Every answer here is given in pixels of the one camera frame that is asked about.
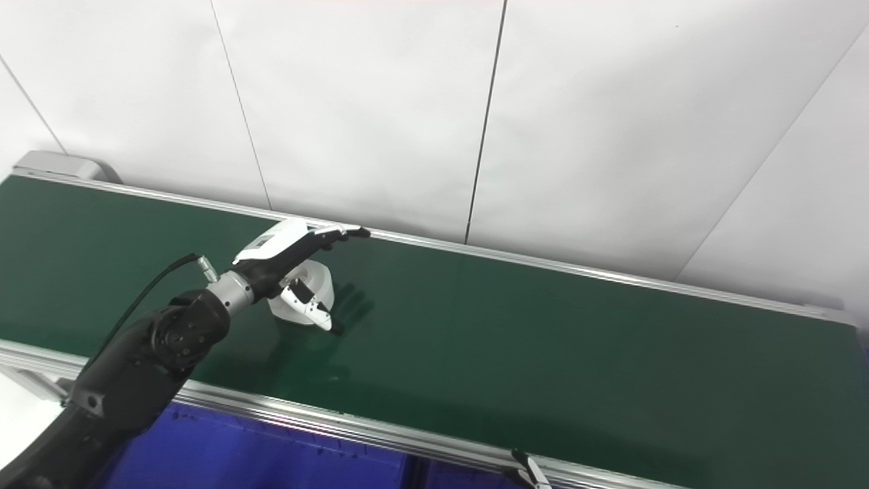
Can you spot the blue plastic bin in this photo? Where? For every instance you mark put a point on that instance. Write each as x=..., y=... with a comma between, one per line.
x=461, y=479
x=237, y=455

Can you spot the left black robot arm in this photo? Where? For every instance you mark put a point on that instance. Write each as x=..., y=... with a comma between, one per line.
x=136, y=373

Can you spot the green conveyor belt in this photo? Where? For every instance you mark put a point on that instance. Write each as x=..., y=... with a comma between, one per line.
x=326, y=420
x=543, y=339

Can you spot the white round plastic part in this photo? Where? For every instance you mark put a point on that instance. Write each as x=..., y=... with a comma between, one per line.
x=320, y=282

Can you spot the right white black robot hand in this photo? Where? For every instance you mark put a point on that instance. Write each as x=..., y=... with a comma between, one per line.
x=533, y=475

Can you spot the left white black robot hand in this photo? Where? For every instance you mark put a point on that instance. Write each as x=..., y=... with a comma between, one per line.
x=278, y=248

